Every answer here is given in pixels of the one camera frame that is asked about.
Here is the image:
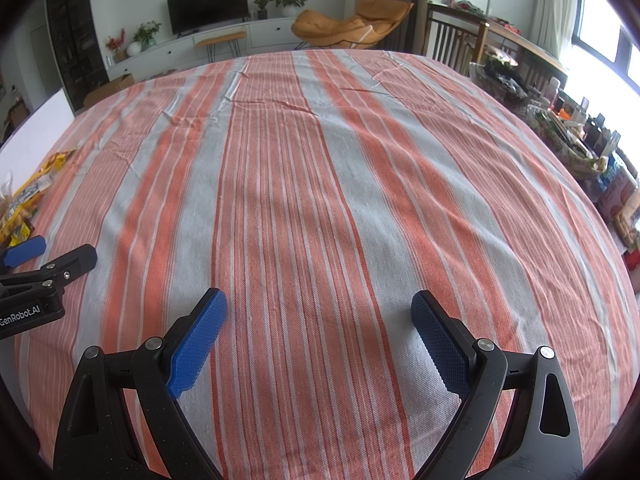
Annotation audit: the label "white television cabinet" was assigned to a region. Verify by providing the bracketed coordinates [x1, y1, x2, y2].
[107, 16, 301, 79]

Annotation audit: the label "orange striped tablecloth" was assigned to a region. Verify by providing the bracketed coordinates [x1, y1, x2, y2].
[0, 49, 640, 480]

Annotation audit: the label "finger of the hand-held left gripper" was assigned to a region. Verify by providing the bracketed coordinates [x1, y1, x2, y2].
[0, 244, 99, 302]
[0, 237, 47, 269]

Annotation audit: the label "black flat television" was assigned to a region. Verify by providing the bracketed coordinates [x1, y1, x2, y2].
[166, 0, 250, 37]

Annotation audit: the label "wooden bench with metal legs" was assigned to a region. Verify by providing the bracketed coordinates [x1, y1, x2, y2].
[194, 31, 247, 59]

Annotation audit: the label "brown cardboard box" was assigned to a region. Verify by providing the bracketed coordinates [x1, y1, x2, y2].
[82, 74, 136, 108]

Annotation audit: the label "white cardboard box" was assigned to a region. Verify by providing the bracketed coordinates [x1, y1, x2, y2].
[0, 87, 77, 186]

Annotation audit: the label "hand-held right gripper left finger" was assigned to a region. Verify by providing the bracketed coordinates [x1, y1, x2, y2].
[53, 287, 228, 480]

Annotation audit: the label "large potted green plant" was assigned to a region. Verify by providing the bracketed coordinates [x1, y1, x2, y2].
[268, 0, 316, 18]

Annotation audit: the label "black display cabinet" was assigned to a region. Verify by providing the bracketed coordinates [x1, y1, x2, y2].
[46, 0, 110, 113]

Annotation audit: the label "green bin with metal lid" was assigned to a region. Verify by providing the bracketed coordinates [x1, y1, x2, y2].
[480, 46, 519, 69]

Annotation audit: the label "green plant in glass vase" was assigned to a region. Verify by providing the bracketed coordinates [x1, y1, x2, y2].
[132, 21, 162, 51]

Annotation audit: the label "red flowers in vase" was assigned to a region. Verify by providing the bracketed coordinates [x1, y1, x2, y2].
[106, 29, 127, 63]

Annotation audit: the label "white sheer curtain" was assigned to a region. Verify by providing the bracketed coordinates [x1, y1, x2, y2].
[532, 0, 581, 56]

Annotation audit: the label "window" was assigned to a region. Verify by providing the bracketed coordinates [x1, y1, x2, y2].
[570, 0, 640, 111]

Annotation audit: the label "yellow snack packet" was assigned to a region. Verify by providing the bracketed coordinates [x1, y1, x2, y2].
[0, 197, 37, 249]
[11, 149, 79, 206]

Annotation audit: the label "orange lounge chair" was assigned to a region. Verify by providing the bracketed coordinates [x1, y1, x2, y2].
[291, 0, 415, 52]

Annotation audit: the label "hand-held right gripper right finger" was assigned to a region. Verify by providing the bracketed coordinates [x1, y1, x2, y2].
[410, 290, 585, 480]

